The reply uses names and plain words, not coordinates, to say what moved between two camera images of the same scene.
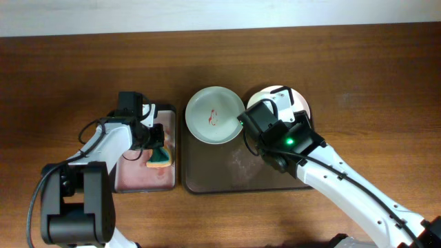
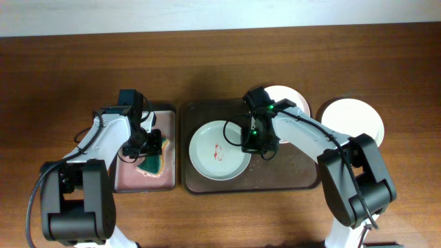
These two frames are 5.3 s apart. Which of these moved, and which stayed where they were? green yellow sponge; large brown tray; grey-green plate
Moved: grey-green plate; green yellow sponge
Stayed: large brown tray
